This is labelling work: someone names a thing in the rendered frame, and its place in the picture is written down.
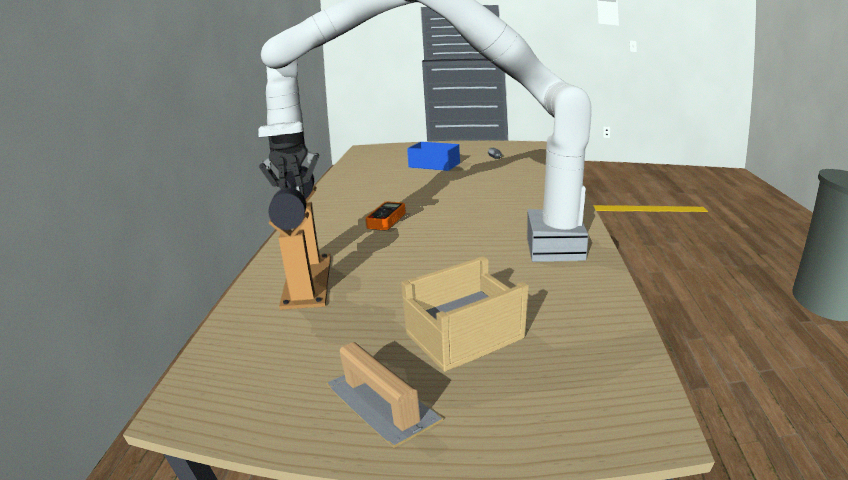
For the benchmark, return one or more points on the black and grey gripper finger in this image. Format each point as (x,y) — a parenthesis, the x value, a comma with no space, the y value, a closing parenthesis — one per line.
(300,180)
(265,167)

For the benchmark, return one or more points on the black dumbbell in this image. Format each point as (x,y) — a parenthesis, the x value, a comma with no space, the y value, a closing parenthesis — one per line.
(288,206)

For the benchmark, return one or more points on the blue open bin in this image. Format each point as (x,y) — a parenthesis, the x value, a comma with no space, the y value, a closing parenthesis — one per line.
(438,159)

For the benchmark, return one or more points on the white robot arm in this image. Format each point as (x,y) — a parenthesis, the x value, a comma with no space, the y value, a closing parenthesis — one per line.
(564,193)

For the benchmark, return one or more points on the orange digital multimeter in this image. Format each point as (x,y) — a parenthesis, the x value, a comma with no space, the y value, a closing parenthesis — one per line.
(381,219)

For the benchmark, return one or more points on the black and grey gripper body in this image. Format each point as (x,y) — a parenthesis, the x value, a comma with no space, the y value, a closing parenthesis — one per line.
(293,144)

